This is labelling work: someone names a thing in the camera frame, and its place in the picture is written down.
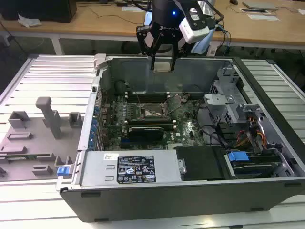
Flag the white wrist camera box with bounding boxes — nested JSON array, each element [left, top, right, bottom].
[[179, 7, 211, 45]]

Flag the crumpled white paper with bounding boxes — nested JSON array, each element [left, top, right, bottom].
[[17, 13, 42, 28]]

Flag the black open PC case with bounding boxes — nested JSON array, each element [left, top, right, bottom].
[[56, 53, 305, 224]]

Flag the green RAM stick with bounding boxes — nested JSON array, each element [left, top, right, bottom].
[[6, 155, 38, 161]]

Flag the grey flat laptop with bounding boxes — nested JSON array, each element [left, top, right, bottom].
[[242, 0, 279, 11]]

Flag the metal drive cage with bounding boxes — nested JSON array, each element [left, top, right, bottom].
[[203, 68, 242, 125]]

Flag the white paper sheet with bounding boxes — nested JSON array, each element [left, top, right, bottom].
[[122, 5, 150, 13], [246, 13, 280, 22]]

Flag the orange yellow wire bundle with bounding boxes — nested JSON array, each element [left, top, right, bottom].
[[235, 116, 267, 149]]

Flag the CPU socket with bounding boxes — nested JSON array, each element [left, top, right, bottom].
[[140, 102, 173, 122]]

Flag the grey case latch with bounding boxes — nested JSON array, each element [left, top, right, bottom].
[[93, 53, 109, 71]]

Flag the blue cable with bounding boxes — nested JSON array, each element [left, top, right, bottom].
[[215, 22, 232, 55]]

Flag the wooden desk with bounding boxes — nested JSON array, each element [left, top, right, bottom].
[[0, 0, 305, 55]]

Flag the grey parts rack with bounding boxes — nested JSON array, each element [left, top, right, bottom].
[[0, 96, 84, 182]]

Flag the black internal cable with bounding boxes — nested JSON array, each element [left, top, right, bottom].
[[199, 124, 230, 149]]

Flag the green motherboard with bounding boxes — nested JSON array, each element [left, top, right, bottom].
[[100, 92, 208, 151]]

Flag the black label sticker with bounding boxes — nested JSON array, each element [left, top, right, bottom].
[[117, 155, 156, 184]]

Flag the grey power supply unit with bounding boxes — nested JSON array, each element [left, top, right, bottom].
[[80, 150, 182, 186]]

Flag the black box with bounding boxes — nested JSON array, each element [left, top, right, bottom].
[[0, 0, 78, 23]]

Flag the metal socket cover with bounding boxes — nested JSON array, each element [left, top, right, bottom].
[[162, 94, 189, 114]]

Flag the metal disk bay bracket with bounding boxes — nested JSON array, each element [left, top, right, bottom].
[[238, 103, 294, 178]]

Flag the black RAM stick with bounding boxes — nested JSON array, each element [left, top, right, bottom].
[[127, 120, 176, 129]]

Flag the black graphics card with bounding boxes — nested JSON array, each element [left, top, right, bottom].
[[127, 126, 165, 144]]

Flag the blue disk carrier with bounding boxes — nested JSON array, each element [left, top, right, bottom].
[[227, 151, 250, 168]]

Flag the silver CPU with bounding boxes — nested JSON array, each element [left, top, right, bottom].
[[154, 62, 173, 73]]

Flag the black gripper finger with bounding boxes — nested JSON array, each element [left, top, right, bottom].
[[170, 35, 191, 72], [136, 22, 159, 71]]

